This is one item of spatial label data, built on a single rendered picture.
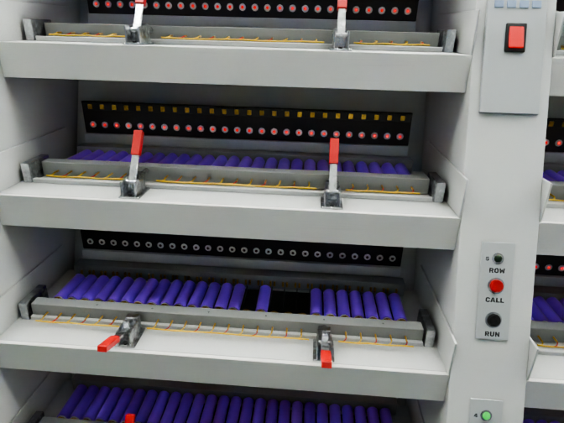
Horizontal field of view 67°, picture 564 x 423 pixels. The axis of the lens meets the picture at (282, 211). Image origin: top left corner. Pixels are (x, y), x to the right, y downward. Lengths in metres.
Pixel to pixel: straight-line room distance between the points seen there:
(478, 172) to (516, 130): 0.07
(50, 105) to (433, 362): 0.69
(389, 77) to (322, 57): 0.09
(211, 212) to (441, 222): 0.29
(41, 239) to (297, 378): 0.45
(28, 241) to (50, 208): 0.11
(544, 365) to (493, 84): 0.37
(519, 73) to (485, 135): 0.08
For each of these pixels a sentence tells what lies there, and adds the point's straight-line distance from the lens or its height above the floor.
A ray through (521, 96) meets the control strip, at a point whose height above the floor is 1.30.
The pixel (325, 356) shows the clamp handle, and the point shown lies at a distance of 0.53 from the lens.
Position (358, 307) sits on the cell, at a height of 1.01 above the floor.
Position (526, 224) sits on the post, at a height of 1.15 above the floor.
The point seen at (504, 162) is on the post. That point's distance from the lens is 0.59.
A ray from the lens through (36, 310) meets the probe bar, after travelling 0.72.
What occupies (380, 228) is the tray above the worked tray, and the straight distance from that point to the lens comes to 0.55.
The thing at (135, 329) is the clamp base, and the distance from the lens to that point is 0.63.
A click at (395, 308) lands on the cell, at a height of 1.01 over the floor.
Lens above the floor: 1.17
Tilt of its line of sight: 3 degrees down
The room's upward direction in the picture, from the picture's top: 3 degrees clockwise
